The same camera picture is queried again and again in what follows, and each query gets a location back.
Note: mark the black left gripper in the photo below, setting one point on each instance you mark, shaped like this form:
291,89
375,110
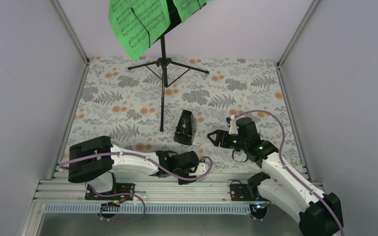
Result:
182,182

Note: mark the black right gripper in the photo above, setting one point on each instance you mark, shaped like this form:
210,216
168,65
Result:
221,136

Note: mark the black metronome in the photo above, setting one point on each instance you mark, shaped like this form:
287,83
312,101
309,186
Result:
185,129

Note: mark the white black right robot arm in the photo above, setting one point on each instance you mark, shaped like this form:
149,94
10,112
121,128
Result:
315,212

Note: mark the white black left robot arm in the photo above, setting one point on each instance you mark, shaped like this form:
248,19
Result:
97,161

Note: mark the floral patterned mat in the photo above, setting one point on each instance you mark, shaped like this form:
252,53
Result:
125,105

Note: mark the black music stand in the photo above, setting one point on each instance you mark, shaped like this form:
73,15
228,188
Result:
164,61

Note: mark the green sheet music left page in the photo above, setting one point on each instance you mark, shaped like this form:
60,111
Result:
137,24

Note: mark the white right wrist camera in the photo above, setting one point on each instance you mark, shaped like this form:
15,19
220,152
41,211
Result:
231,123

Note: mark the aluminium rail frame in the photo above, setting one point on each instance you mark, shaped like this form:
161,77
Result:
213,189

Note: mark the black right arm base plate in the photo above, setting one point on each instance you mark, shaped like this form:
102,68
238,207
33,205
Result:
240,193

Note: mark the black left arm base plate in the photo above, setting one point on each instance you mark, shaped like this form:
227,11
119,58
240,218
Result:
114,195

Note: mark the grey slotted cable duct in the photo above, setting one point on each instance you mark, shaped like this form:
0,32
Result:
241,209

